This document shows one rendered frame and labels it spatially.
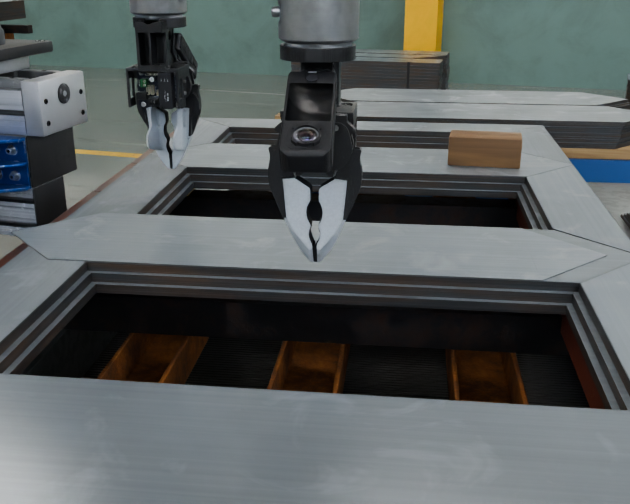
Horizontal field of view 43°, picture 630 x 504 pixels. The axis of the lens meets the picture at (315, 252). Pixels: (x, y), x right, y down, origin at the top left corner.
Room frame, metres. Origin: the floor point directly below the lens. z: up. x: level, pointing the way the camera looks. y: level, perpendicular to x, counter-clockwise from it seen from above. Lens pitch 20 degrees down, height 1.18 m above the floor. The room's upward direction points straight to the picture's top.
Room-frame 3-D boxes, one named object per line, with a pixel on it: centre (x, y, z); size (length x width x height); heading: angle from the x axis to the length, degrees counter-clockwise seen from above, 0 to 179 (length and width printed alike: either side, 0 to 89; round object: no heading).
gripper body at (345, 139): (0.78, 0.00, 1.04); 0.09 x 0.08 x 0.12; 174
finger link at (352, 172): (0.75, -0.02, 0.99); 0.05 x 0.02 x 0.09; 84
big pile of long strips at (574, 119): (1.91, -0.39, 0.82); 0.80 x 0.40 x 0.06; 83
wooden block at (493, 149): (1.34, -0.29, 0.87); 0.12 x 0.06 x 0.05; 78
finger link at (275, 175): (0.75, 0.02, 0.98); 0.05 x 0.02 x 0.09; 84
